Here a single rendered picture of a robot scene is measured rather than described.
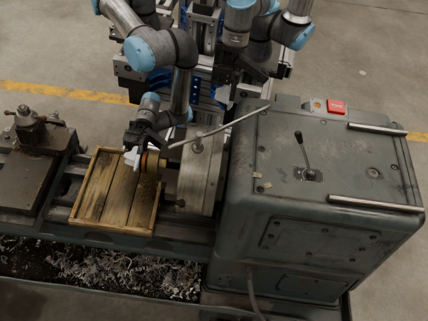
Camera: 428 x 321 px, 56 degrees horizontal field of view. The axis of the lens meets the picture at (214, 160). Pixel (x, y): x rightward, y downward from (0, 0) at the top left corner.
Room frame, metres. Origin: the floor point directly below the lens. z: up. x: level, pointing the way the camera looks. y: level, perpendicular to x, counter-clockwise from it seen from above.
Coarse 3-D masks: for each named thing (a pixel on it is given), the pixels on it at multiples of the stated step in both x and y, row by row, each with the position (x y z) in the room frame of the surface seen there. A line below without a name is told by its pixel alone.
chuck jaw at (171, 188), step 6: (162, 168) 0.80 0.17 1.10; (162, 174) 0.77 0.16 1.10; (168, 174) 0.78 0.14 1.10; (174, 174) 0.78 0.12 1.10; (162, 180) 0.75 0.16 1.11; (168, 180) 0.75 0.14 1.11; (174, 180) 0.75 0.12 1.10; (162, 186) 0.74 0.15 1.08; (168, 186) 0.73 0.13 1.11; (174, 186) 0.73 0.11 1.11; (168, 192) 0.70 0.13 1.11; (174, 192) 0.71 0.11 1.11; (168, 198) 0.70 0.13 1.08; (174, 198) 0.70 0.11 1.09; (180, 204) 0.68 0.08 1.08
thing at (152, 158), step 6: (144, 156) 0.83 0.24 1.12; (150, 156) 0.83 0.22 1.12; (156, 156) 0.83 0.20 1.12; (144, 162) 0.80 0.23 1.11; (150, 162) 0.81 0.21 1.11; (156, 162) 0.81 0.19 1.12; (162, 162) 0.82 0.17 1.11; (168, 162) 0.85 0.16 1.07; (144, 168) 0.79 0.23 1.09; (150, 168) 0.79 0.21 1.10; (156, 168) 0.79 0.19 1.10; (150, 174) 0.79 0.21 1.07; (156, 174) 0.78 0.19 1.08
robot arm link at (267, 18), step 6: (276, 0) 1.47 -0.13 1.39; (276, 6) 1.42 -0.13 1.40; (270, 12) 1.39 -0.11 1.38; (276, 12) 1.41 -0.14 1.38; (258, 18) 1.39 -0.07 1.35; (264, 18) 1.39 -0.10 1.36; (270, 18) 1.38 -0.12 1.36; (252, 24) 1.40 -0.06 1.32; (258, 24) 1.39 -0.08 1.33; (264, 24) 1.38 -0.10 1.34; (270, 24) 1.37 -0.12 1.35; (252, 30) 1.39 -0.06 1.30; (258, 30) 1.39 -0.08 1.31; (264, 30) 1.37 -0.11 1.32; (270, 30) 1.36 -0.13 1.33; (252, 36) 1.39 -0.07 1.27; (258, 36) 1.39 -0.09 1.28; (264, 36) 1.39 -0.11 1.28
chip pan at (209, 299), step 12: (204, 300) 0.58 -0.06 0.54; (216, 300) 0.58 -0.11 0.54; (228, 300) 0.59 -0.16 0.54; (240, 300) 0.60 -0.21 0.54; (264, 312) 0.57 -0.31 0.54; (276, 312) 0.58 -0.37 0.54; (288, 312) 0.59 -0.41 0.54; (300, 312) 0.59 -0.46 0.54; (312, 312) 0.60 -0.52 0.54; (324, 312) 0.61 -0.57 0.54; (336, 312) 0.62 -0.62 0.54
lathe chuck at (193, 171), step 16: (192, 128) 0.89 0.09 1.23; (208, 128) 0.91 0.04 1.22; (192, 144) 0.81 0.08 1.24; (208, 144) 0.82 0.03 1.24; (192, 160) 0.76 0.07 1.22; (208, 160) 0.77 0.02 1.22; (192, 176) 0.72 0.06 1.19; (176, 192) 0.69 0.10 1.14; (192, 192) 0.69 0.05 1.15; (176, 208) 0.68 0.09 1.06; (192, 208) 0.68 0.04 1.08
